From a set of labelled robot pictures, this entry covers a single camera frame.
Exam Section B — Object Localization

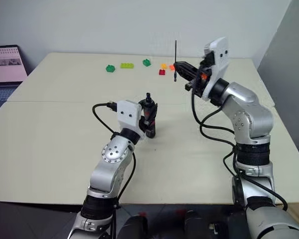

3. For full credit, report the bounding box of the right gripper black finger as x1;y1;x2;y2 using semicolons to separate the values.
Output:
173;61;202;74
176;68;199;85

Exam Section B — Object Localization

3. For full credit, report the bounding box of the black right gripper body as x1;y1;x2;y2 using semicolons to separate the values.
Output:
185;53;215;97

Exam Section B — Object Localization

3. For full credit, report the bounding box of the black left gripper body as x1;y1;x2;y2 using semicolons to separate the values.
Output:
139;116;151;137

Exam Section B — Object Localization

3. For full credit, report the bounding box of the black red electric screwdriver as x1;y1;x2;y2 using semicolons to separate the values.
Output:
140;92;157;138

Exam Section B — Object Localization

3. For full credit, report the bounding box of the long thin metal bit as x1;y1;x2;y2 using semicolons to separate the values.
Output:
173;40;178;83

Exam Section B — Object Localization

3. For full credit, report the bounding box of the grey partition panel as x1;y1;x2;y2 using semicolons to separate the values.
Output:
257;0;299;176

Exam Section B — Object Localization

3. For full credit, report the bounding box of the open laptop with pink screen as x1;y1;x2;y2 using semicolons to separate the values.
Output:
0;44;28;118

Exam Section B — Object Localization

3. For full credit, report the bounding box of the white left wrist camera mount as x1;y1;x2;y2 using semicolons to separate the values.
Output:
116;99;143;130

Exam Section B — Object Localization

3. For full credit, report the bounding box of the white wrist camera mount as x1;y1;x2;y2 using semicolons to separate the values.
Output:
116;99;143;130
202;36;229;101

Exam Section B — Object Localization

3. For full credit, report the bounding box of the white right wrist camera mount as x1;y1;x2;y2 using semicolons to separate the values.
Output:
202;36;229;101

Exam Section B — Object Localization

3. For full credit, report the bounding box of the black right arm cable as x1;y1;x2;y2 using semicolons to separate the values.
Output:
190;92;289;212

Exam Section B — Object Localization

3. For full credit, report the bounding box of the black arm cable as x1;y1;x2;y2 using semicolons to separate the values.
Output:
190;92;289;212
92;100;138;239

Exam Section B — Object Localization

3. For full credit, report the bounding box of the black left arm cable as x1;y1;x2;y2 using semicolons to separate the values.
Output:
92;100;138;239

